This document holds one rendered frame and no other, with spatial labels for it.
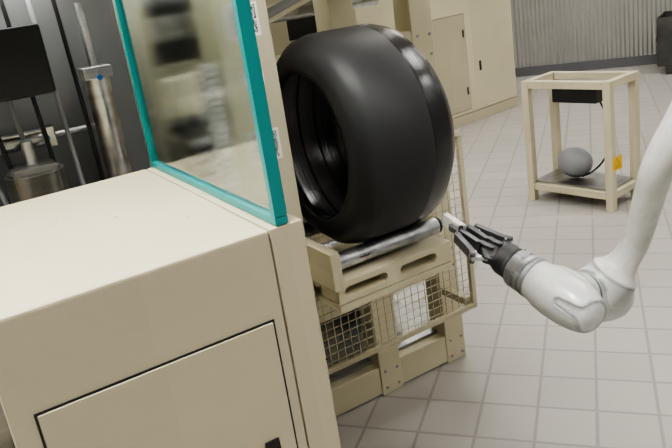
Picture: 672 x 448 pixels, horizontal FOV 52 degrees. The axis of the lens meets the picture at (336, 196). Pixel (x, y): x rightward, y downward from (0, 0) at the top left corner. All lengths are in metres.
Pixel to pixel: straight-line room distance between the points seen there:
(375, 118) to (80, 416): 0.96
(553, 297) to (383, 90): 0.59
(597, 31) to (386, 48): 8.15
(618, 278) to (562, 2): 8.31
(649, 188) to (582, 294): 0.24
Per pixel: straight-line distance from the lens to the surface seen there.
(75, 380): 0.88
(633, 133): 4.66
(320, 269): 1.72
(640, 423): 2.68
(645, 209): 1.47
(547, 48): 9.80
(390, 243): 1.79
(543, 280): 1.46
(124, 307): 0.86
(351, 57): 1.65
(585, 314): 1.43
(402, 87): 1.64
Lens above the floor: 1.56
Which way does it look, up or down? 17 degrees down
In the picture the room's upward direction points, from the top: 9 degrees counter-clockwise
